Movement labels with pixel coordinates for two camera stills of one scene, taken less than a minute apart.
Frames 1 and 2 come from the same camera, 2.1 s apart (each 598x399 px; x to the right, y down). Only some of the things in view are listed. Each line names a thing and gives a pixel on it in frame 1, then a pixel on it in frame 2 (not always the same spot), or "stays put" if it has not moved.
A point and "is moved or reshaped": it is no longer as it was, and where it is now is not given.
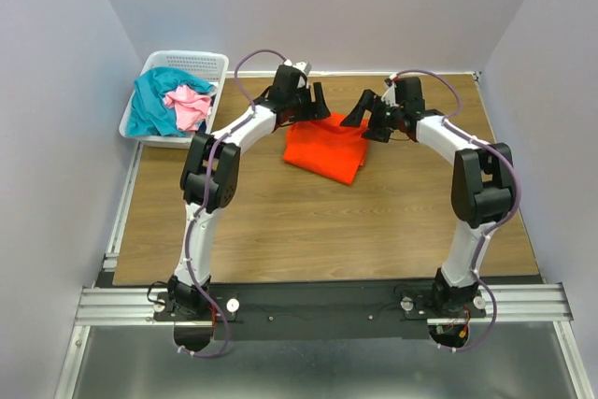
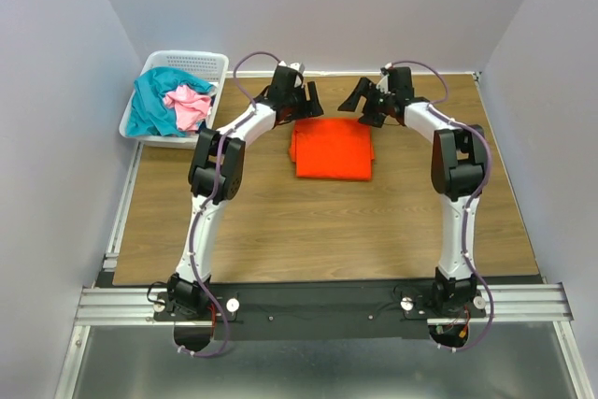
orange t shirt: (324, 147) is moved or reshaped
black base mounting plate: (315, 309) stays put
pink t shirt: (191, 108) stays put
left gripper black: (317, 109) stays put
